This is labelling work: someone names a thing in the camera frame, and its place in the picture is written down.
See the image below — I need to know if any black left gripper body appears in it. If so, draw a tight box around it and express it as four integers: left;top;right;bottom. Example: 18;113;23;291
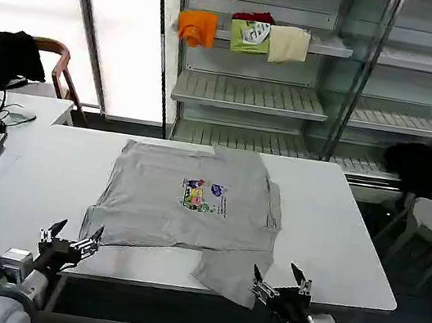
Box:
34;234;84;277

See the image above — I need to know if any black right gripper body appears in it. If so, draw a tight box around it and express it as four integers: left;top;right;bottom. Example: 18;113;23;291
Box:
267;282;314;323

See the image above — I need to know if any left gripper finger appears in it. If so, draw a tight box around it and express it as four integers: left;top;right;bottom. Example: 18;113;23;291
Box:
38;215;70;247
69;221;106;261

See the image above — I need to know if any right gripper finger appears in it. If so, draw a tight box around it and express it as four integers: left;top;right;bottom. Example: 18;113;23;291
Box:
247;262;280;305
286;261;316;297

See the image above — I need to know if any grey printed t-shirt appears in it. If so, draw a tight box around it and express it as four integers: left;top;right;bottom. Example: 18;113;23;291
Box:
71;123;295;313

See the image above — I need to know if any brown wooden chair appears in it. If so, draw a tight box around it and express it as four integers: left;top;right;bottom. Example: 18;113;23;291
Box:
20;35;100;127

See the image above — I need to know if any black garment on chair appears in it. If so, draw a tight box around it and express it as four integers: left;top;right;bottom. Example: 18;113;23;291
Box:
0;27;54;100

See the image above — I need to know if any metal shelf rack with clothes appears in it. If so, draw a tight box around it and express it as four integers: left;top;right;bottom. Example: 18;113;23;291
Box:
149;0;432;203

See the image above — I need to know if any grey window frame post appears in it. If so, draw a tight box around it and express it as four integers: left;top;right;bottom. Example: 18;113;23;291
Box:
42;0;127;116

